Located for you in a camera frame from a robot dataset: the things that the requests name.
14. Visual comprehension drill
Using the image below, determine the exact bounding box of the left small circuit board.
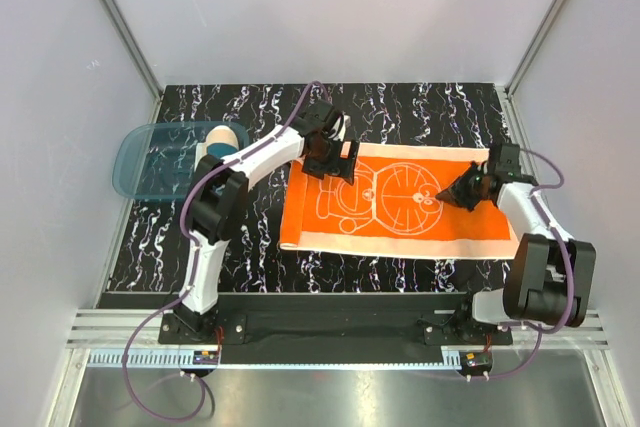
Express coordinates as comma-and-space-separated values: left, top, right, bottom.
193, 350, 220, 365

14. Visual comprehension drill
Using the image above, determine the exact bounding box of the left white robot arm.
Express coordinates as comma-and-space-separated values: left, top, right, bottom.
172, 100, 359, 338

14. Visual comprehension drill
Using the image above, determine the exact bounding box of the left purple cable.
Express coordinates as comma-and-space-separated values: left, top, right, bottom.
119, 80, 331, 423

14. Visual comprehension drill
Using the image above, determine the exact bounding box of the aluminium frame rail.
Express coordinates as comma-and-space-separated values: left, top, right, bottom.
68, 309, 609, 350

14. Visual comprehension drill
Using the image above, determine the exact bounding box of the orange and cream Doraemon towel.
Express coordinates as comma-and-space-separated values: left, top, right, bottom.
279, 143, 519, 260

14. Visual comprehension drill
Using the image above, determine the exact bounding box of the translucent blue plastic tray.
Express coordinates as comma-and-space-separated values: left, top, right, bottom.
112, 121, 221, 202

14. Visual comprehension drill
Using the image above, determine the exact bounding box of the slotted white cable duct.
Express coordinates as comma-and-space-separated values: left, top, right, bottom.
85, 346, 466, 371

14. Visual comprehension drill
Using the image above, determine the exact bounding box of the right small circuit board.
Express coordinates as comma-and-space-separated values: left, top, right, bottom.
464, 351, 493, 370

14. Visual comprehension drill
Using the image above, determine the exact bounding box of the small circuit board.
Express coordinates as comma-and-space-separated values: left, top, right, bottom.
464, 351, 493, 370
193, 350, 220, 365

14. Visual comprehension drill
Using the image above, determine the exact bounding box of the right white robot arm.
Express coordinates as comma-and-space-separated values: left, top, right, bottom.
435, 143, 596, 334

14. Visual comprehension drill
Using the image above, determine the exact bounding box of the teal and cream Doraemon towel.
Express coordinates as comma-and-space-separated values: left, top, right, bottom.
195, 125, 240, 163

